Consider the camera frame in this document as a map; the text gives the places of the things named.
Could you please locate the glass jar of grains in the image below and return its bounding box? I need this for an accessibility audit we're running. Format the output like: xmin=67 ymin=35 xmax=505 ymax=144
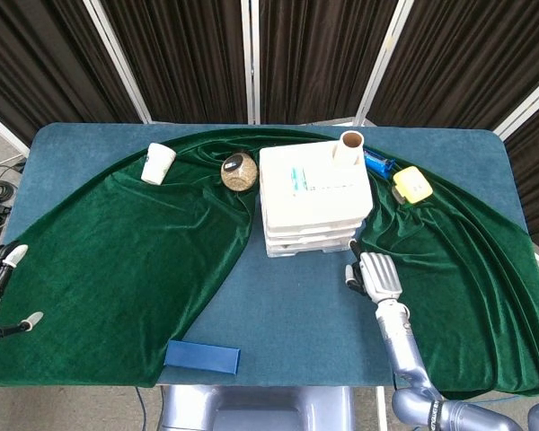
xmin=220 ymin=152 xmax=259 ymax=192

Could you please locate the green velvet cloth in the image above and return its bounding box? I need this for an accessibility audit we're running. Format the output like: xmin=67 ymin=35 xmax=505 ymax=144
xmin=0 ymin=128 xmax=539 ymax=399

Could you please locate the white table leg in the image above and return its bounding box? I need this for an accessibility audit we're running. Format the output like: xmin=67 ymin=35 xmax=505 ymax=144
xmin=375 ymin=386 xmax=388 ymax=431

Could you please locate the blue felt table cover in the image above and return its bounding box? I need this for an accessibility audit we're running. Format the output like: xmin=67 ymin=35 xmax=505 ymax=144
xmin=2 ymin=121 xmax=531 ymax=388

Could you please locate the white paper roll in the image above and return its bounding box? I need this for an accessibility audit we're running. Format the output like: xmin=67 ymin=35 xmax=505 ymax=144
xmin=331 ymin=129 xmax=366 ymax=168

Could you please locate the thin blue cable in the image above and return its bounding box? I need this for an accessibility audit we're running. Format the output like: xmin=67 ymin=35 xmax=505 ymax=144
xmin=136 ymin=386 xmax=158 ymax=431

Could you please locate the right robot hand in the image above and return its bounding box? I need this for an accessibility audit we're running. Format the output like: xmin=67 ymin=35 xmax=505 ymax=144
xmin=344 ymin=239 xmax=404 ymax=306

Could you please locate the blue cardboard box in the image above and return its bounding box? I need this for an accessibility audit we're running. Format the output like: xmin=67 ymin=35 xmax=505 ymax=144
xmin=163 ymin=339 xmax=242 ymax=375

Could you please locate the dark folding screen white frame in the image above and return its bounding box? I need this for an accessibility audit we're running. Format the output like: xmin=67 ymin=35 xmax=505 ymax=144
xmin=0 ymin=0 xmax=539 ymax=270

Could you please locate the lilac robot torso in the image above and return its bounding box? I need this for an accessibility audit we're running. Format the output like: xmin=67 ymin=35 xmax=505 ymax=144
xmin=157 ymin=384 xmax=356 ymax=431

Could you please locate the white plastic drawer unit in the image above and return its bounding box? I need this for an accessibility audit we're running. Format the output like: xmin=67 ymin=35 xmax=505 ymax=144
xmin=258 ymin=139 xmax=375 ymax=259

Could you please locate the white paper cup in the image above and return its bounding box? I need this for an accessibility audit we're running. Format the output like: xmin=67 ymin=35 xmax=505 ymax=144
xmin=140 ymin=142 xmax=178 ymax=185

